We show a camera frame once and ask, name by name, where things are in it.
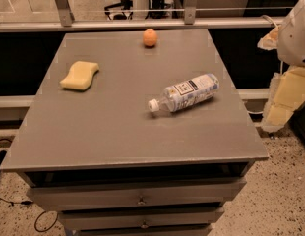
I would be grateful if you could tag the clear blue-labelled plastic bottle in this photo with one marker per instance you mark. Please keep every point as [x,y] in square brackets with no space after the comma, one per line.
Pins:
[185,94]

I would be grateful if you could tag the grey drawer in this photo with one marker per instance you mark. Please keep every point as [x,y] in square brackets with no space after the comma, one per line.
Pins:
[142,194]
[141,218]

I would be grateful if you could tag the yellow sponge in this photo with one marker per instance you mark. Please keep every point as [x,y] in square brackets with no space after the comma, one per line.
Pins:
[80,75]

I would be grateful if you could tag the grey drawer cabinet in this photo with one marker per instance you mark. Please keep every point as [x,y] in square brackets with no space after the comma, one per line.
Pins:
[106,134]

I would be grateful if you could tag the black office chair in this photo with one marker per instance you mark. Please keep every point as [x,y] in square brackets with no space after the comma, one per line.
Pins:
[119,11]

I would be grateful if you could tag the grey metal railing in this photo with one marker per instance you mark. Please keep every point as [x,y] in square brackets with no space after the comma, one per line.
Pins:
[72,15]

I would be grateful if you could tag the orange fruit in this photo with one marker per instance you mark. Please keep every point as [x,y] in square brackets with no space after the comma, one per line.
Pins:
[149,38]

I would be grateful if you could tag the top grey drawer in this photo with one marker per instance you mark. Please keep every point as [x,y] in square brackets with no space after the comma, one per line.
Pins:
[142,194]

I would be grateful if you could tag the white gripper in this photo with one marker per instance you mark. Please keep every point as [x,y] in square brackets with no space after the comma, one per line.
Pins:
[294,38]

